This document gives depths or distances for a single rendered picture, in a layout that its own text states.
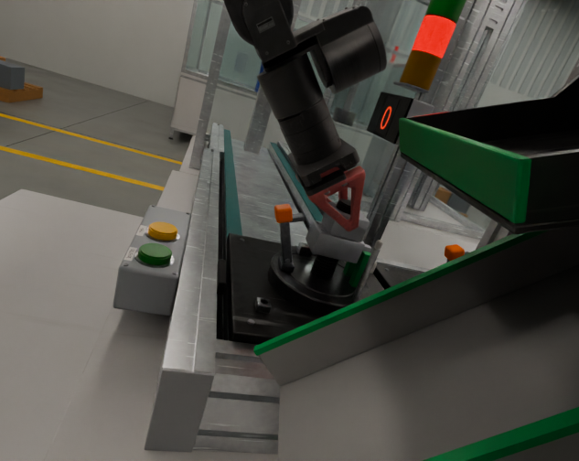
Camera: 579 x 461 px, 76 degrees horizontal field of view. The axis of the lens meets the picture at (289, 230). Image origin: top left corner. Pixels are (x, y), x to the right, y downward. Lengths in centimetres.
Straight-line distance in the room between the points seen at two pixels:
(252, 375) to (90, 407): 18
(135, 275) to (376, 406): 32
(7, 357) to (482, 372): 45
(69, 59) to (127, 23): 137
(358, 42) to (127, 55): 846
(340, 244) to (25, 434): 37
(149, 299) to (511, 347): 38
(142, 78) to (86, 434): 846
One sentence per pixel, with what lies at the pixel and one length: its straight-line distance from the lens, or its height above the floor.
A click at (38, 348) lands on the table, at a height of 86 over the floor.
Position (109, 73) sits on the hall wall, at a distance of 893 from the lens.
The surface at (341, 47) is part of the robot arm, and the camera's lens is 41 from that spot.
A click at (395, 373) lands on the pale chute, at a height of 105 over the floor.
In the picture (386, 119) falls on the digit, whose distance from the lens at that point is 67.
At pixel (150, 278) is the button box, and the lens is 48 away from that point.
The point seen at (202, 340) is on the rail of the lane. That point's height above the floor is 96.
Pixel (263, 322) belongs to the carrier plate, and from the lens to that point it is 42.
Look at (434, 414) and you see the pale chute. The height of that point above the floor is 106.
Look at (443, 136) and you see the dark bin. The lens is 18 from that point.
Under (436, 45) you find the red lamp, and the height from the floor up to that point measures 132.
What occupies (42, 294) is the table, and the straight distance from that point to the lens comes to 60.
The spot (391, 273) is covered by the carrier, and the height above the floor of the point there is 97.
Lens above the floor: 121
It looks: 21 degrees down
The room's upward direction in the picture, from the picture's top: 18 degrees clockwise
